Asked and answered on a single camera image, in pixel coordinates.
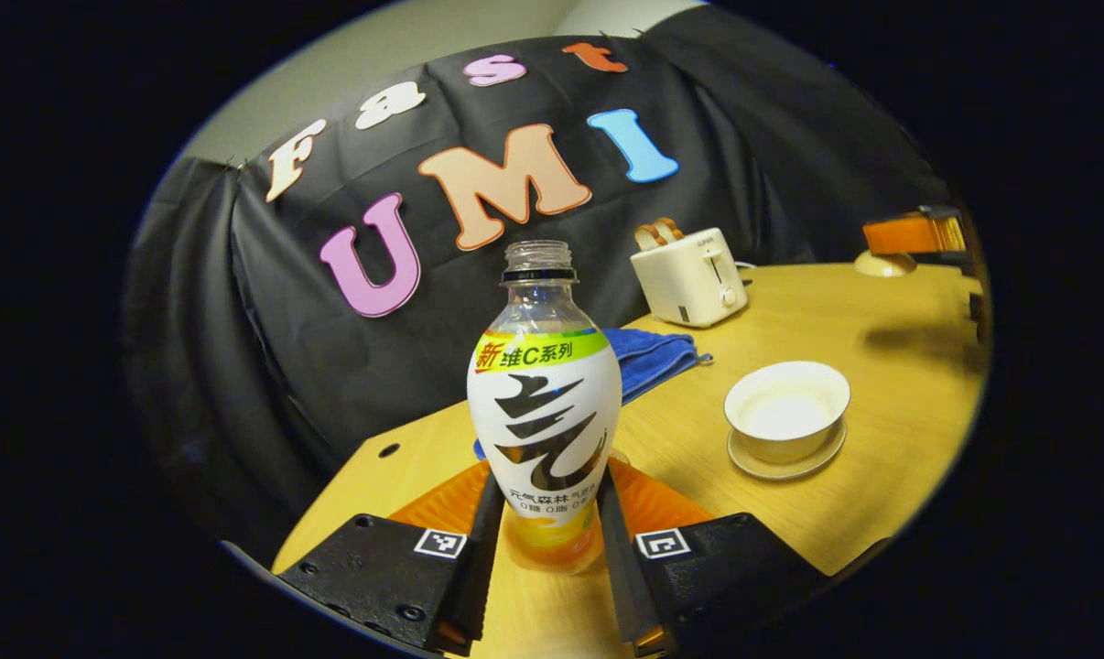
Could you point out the clear plastic water bottle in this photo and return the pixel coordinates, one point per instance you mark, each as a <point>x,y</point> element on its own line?
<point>543,412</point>

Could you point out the black table grommet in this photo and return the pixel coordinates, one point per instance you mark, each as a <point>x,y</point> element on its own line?
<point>389,450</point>

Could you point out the white toaster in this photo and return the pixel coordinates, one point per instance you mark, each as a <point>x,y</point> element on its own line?
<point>689,279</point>

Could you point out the cream ceramic teacup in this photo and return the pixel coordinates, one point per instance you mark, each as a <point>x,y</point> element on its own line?
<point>785,412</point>

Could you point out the blue folded towel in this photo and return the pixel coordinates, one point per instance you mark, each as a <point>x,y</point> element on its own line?
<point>653,361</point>

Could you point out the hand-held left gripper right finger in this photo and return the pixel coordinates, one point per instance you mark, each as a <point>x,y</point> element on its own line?
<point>625,577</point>

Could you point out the cream ceramic saucer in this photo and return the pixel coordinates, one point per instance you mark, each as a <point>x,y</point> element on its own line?
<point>790,469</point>

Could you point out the brown toast slice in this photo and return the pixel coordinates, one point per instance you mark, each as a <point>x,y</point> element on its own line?
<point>648,238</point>
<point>671,229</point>

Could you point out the cream ceramic teacup lid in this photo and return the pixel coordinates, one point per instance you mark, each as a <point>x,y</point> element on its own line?
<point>884,265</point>

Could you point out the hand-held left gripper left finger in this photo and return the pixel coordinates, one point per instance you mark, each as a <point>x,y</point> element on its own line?
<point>474,577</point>

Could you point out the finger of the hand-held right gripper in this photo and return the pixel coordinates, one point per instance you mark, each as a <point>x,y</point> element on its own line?
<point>909,233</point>

